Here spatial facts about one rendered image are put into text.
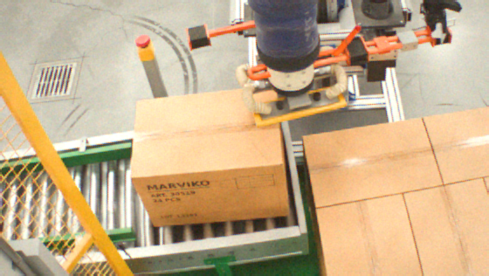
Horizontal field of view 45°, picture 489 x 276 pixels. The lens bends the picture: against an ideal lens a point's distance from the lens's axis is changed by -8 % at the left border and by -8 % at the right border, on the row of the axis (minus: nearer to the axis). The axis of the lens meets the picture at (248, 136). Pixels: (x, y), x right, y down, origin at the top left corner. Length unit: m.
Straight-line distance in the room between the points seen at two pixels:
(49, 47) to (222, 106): 2.31
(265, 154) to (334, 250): 0.53
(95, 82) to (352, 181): 2.07
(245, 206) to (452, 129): 1.07
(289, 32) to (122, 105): 2.16
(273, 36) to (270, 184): 0.70
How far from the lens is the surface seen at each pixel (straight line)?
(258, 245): 2.72
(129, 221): 2.90
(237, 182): 2.53
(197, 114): 2.63
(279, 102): 2.32
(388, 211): 2.79
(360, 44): 2.38
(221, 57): 4.17
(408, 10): 3.02
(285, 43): 2.10
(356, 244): 2.71
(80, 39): 4.65
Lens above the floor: 2.96
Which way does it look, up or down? 53 degrees down
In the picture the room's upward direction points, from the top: 11 degrees counter-clockwise
